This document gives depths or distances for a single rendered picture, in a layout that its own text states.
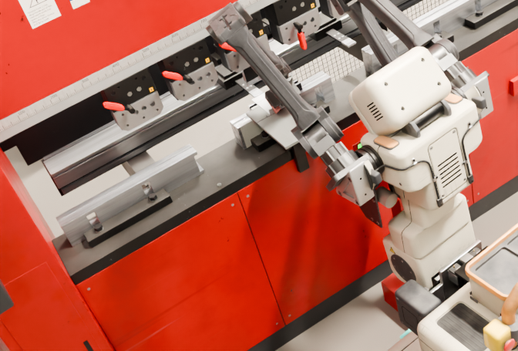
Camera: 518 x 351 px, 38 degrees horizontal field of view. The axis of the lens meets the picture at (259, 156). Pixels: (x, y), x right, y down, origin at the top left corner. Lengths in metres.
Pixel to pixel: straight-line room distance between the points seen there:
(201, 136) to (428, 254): 2.30
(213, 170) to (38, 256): 0.68
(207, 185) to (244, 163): 0.15
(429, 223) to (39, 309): 1.15
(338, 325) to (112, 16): 1.58
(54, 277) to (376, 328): 1.36
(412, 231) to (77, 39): 1.08
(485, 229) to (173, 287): 1.43
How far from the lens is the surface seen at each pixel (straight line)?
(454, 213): 2.18
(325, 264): 2.92
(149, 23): 2.22
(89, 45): 2.18
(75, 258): 2.45
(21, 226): 2.13
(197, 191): 2.47
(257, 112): 2.51
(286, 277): 2.84
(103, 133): 2.73
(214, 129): 4.26
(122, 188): 2.46
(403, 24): 2.17
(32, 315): 2.32
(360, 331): 3.05
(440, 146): 1.91
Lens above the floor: 2.42
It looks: 38 degrees down
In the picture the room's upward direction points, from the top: 18 degrees counter-clockwise
